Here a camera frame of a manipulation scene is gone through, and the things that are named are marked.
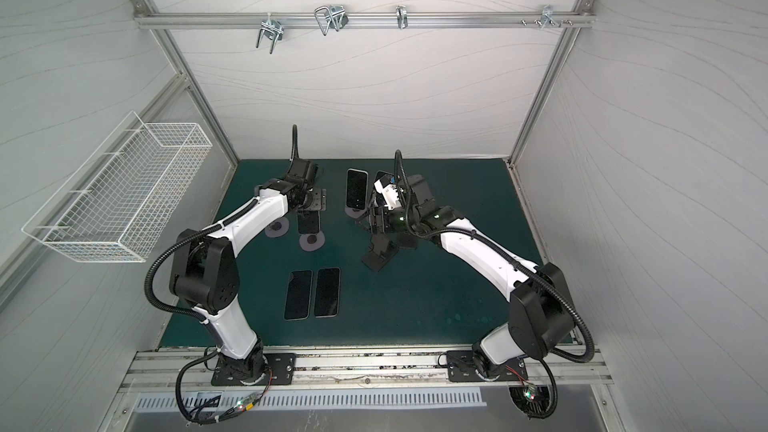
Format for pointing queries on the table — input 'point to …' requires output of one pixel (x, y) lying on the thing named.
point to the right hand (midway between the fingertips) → (370, 213)
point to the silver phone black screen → (297, 304)
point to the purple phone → (327, 292)
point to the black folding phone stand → (382, 251)
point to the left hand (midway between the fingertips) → (316, 195)
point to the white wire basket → (118, 204)
